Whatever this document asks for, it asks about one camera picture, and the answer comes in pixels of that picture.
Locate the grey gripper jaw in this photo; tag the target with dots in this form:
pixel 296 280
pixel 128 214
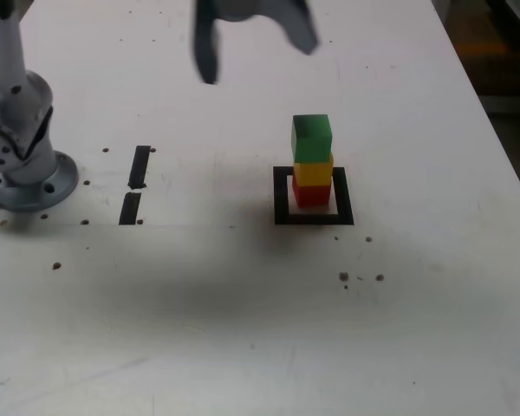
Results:
pixel 206 47
pixel 294 21

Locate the green cube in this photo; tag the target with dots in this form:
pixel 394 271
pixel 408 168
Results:
pixel 312 143

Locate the yellow cube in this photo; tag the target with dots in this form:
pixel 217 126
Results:
pixel 314 173

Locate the red cube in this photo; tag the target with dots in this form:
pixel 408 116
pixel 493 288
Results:
pixel 312 195

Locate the black tape square outline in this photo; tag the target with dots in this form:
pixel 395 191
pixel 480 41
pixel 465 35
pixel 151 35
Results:
pixel 281 216

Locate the black tape strip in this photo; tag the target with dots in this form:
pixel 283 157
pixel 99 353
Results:
pixel 139 167

